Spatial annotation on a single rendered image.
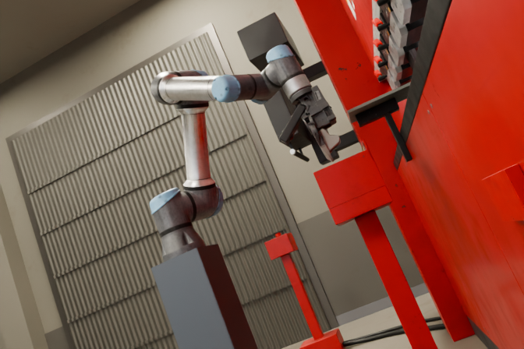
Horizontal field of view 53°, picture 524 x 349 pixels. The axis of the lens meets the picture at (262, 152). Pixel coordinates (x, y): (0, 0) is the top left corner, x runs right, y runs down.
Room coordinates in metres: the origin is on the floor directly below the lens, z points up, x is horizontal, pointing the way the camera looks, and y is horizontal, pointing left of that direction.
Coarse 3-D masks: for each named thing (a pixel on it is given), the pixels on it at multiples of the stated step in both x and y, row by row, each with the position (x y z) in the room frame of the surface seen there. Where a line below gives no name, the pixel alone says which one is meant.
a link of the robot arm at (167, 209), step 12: (168, 192) 1.76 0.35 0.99; (180, 192) 1.81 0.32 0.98; (156, 204) 1.75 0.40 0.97; (168, 204) 1.75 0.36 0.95; (180, 204) 1.77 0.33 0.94; (192, 204) 1.80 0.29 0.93; (156, 216) 1.76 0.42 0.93; (168, 216) 1.75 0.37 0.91; (180, 216) 1.76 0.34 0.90; (192, 216) 1.82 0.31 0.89; (168, 228) 1.75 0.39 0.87
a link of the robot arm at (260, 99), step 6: (264, 72) 1.45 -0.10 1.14; (258, 78) 1.44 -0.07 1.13; (264, 78) 1.45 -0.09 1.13; (258, 84) 1.44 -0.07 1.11; (264, 84) 1.45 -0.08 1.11; (270, 84) 1.45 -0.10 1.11; (258, 90) 1.44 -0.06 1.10; (264, 90) 1.46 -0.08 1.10; (270, 90) 1.47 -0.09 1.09; (276, 90) 1.48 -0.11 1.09; (258, 96) 1.46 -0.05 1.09; (264, 96) 1.48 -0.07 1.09; (270, 96) 1.50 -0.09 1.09; (258, 102) 1.52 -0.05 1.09; (264, 102) 1.53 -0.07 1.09
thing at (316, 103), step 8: (312, 88) 1.41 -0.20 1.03; (296, 96) 1.40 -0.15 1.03; (304, 96) 1.42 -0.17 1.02; (312, 96) 1.41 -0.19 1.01; (320, 96) 1.41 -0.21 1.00; (304, 104) 1.42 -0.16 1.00; (312, 104) 1.42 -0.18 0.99; (320, 104) 1.39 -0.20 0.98; (328, 104) 1.39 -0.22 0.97; (304, 112) 1.42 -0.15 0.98; (312, 112) 1.40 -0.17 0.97; (320, 112) 1.41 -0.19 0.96; (328, 112) 1.40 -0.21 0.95; (304, 120) 1.40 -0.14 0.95; (312, 120) 1.40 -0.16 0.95; (320, 120) 1.41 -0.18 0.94; (328, 120) 1.39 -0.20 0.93; (320, 128) 1.45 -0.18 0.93; (328, 128) 1.46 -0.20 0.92
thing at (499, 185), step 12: (516, 168) 0.68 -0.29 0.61; (492, 180) 0.76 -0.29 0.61; (504, 180) 0.70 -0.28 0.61; (516, 180) 0.68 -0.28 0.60; (492, 192) 0.80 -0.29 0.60; (504, 192) 0.73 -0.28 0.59; (516, 192) 0.68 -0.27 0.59; (504, 204) 0.76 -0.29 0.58; (516, 204) 0.70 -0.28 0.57; (504, 216) 0.80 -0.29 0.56; (516, 216) 0.73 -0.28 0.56
